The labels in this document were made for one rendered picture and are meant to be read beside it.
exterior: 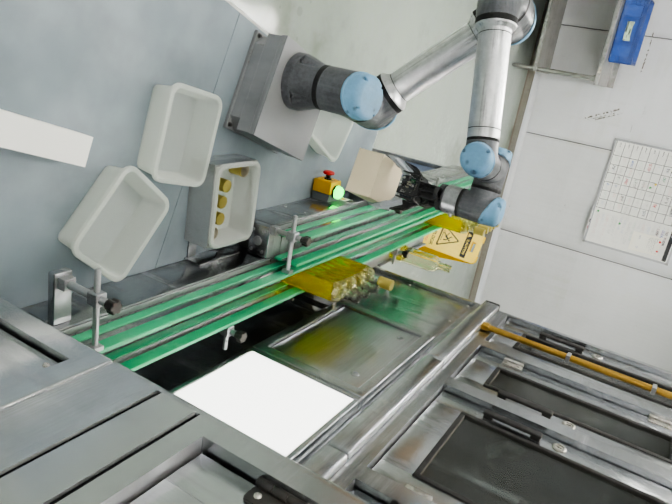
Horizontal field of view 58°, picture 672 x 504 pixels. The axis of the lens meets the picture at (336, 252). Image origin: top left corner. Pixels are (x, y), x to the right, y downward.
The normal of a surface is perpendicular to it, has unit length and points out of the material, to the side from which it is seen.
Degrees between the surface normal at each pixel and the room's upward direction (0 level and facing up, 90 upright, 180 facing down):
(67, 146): 0
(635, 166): 90
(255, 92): 90
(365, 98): 7
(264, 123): 0
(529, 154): 90
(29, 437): 90
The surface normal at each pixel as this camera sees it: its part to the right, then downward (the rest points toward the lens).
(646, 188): -0.51, 0.20
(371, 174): -0.42, -0.11
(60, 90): 0.84, 0.30
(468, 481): 0.17, -0.93
